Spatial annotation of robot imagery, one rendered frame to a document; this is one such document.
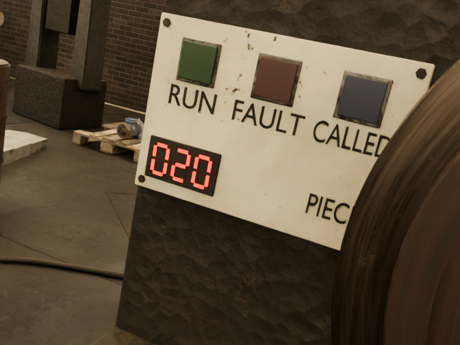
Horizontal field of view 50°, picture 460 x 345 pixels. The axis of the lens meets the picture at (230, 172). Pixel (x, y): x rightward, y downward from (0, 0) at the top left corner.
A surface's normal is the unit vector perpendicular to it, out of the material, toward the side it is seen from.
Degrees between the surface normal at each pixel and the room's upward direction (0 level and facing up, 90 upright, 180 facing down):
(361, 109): 90
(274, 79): 90
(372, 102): 90
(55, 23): 90
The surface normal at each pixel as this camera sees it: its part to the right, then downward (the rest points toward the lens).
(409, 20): -0.37, 0.16
